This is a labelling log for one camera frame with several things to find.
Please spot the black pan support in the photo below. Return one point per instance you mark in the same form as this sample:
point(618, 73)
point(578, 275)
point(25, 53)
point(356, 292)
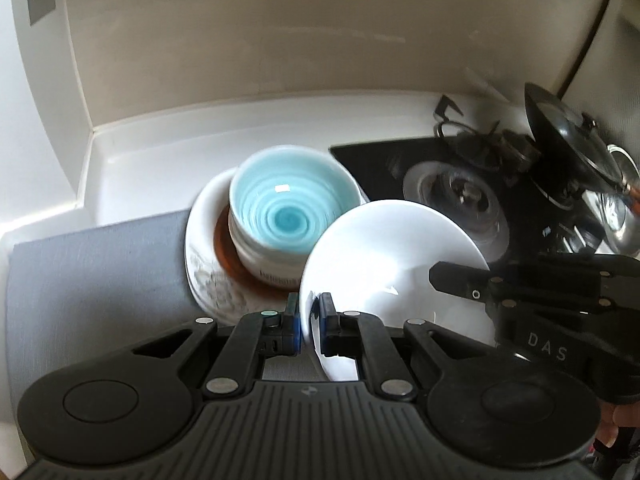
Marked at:
point(445, 110)

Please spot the white bowl blue patterned rim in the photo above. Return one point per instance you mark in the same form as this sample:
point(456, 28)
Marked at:
point(390, 260)

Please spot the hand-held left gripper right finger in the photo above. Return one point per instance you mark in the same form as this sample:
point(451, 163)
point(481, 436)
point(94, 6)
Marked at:
point(326, 322)

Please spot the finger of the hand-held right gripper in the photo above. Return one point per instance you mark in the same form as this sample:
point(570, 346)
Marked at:
point(465, 280)

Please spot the blue swirl bowl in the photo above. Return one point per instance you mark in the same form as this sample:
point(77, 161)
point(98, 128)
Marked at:
point(290, 210)

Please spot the black glass gas stove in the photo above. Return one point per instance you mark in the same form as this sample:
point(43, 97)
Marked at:
point(370, 160)

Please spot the steel gas burner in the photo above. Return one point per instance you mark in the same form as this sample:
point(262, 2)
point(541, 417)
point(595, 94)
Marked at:
point(450, 195)

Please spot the person's right hand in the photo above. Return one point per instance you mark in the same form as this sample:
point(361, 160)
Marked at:
point(611, 430)

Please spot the cream bowl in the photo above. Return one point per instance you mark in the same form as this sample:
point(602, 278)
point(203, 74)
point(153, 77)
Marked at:
point(265, 270)

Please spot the white square floral plate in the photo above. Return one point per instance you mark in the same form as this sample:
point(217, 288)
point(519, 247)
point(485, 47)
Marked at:
point(200, 240)

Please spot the dark cooking pot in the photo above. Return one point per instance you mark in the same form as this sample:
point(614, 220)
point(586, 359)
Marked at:
point(565, 135)

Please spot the brown round plate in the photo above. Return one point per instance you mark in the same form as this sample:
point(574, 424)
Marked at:
point(225, 255)

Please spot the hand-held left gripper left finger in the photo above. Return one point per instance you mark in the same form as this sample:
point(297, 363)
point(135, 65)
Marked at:
point(295, 322)

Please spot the grey mat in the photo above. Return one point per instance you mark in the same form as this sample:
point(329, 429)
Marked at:
point(100, 280)

